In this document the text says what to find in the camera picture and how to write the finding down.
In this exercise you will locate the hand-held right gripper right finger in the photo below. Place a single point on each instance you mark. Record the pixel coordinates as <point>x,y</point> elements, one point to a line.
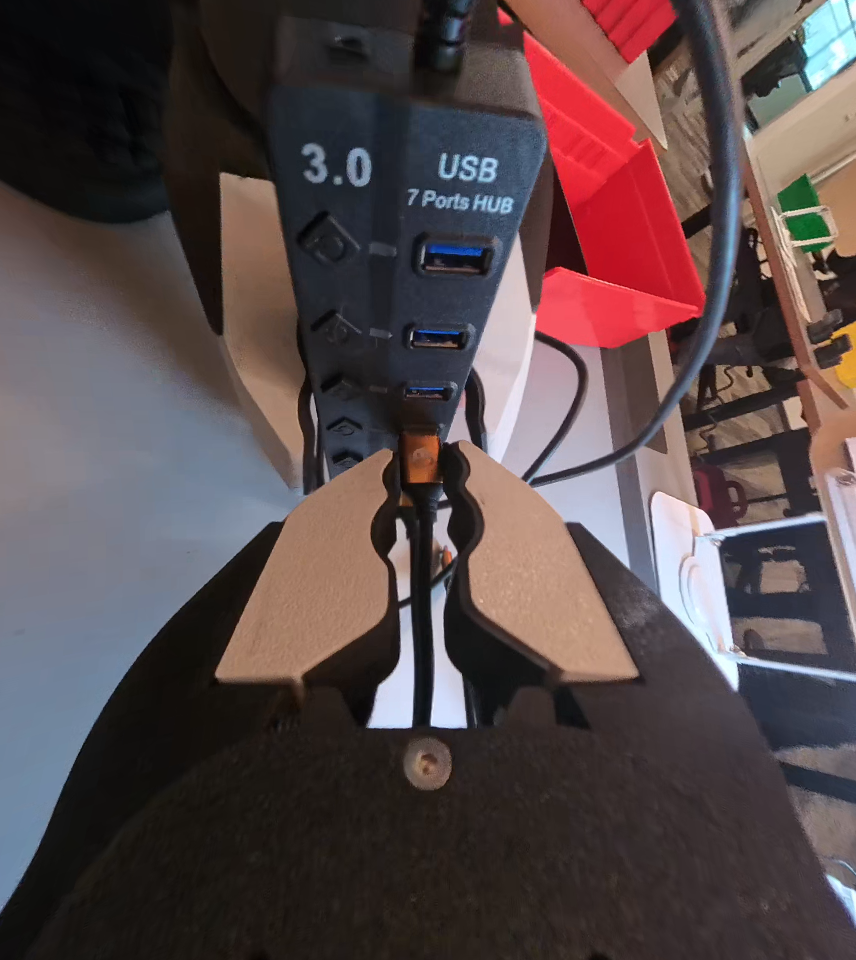
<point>540,592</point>

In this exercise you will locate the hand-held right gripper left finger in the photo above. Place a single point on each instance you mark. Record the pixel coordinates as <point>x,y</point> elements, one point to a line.
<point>308,592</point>

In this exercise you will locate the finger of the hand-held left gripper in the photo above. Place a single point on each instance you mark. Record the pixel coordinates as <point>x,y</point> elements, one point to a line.
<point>514,352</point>
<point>263,375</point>

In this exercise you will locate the black usb hub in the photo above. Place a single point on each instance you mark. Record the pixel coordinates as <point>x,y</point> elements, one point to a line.
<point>398,300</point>

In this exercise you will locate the small red plastic bin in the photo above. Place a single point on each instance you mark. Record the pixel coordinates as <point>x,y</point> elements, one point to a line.
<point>623,225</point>

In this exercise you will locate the white document stand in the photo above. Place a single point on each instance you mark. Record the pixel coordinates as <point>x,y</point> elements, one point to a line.
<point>687,570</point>

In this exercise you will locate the black wrist rest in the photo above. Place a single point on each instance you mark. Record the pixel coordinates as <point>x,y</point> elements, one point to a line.
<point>60,112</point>

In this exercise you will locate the green bin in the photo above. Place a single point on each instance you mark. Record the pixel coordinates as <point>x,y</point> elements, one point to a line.
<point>799,202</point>

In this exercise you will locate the large red plastic bin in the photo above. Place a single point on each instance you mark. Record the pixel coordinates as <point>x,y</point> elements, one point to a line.
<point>623,22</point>

